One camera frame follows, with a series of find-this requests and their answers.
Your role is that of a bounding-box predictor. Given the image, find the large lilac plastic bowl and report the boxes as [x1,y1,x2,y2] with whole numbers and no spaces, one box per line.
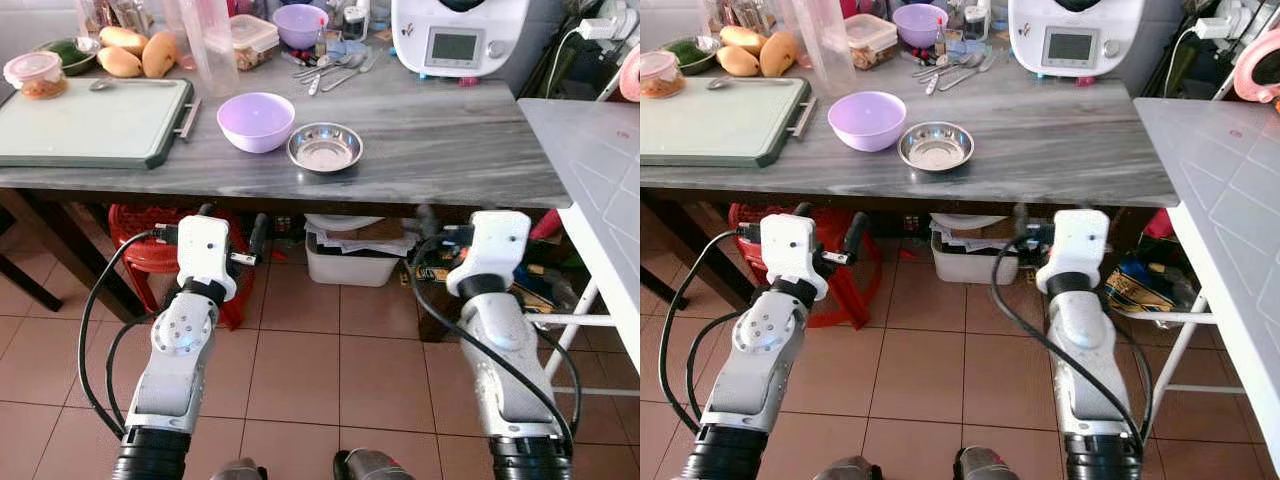
[216,92,298,155]
[827,91,909,154]

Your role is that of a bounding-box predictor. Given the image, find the red plastic stool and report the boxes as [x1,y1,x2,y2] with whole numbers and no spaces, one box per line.
[727,202,877,330]
[107,204,260,332]

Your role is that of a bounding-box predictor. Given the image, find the grey wooden side table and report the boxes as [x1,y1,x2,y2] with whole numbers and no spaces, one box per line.
[640,40,1181,343]
[0,40,572,343]

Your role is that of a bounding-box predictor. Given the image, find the white plastic storage box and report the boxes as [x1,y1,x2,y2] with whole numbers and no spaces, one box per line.
[302,212,417,289]
[929,212,1042,287]

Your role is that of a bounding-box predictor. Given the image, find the small steel bowl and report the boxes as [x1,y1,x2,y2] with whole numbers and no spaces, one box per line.
[896,121,977,174]
[286,122,366,175]

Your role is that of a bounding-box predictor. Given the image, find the colourful patterned bag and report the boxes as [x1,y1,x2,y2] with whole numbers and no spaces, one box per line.
[1117,257,1182,317]
[519,261,582,314]

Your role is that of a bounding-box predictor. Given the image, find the green cutting board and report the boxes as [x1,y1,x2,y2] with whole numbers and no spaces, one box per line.
[640,75,814,169]
[0,77,202,170]

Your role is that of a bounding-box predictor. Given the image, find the steel table spoon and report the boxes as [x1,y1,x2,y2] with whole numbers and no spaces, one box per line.
[922,54,969,96]
[320,49,382,94]
[304,54,352,97]
[938,49,999,93]

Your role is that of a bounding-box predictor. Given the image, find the clear plastic pitcher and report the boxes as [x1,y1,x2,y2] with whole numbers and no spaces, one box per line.
[779,0,862,97]
[164,0,242,97]

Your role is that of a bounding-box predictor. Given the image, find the clear lidded food container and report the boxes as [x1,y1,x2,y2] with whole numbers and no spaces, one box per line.
[230,13,282,72]
[846,12,900,72]

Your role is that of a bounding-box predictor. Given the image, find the white plastic folding table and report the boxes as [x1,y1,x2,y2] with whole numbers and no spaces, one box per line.
[517,97,641,398]
[1134,97,1280,473]

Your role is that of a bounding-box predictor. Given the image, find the plump yellow mango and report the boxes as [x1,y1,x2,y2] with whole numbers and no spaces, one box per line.
[97,25,150,57]
[719,24,770,57]

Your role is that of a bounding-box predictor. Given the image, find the white kitchen appliance with display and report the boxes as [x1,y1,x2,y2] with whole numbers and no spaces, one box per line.
[391,0,532,80]
[1007,0,1147,80]

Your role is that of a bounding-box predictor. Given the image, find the dark green dish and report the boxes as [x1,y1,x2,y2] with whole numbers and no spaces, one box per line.
[34,37,102,77]
[661,37,724,74]

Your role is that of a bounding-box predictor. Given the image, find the round container with pink lid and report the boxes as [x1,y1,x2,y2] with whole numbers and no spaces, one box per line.
[2,51,70,102]
[640,51,690,100]

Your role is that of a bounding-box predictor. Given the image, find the small purple bowl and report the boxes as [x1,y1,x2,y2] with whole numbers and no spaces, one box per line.
[271,3,330,50]
[891,3,950,50]

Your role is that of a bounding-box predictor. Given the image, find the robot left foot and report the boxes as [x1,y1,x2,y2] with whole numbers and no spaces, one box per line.
[209,457,270,480]
[814,454,882,480]

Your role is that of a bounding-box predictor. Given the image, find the white power adapter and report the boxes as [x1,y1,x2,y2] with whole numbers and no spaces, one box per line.
[1194,14,1247,42]
[577,14,630,42]

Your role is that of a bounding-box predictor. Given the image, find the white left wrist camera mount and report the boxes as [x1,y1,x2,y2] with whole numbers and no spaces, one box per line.
[177,213,242,302]
[759,213,830,302]

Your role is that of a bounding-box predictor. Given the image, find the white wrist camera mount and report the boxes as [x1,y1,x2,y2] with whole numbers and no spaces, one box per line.
[1034,208,1112,294]
[759,213,830,302]
[444,210,534,297]
[177,213,242,302]

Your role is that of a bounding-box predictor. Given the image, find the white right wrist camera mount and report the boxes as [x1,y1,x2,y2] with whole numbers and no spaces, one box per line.
[444,210,534,297]
[1034,208,1112,294]

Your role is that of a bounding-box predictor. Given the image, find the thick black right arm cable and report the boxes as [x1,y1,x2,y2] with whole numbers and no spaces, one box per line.
[404,260,574,452]
[989,244,1147,452]

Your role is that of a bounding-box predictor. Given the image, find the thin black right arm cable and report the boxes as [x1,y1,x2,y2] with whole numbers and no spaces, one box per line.
[1112,325,1156,411]
[539,329,584,412]

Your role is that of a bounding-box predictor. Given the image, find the short black left arm cable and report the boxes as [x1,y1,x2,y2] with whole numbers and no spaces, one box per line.
[104,311,162,427]
[684,309,747,422]

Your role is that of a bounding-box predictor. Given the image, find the long black left arm cable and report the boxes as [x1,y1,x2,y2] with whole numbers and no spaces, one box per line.
[657,227,764,437]
[77,227,182,442]

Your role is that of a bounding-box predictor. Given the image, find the white power cord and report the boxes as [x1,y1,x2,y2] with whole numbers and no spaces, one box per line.
[1160,26,1203,98]
[544,27,587,97]

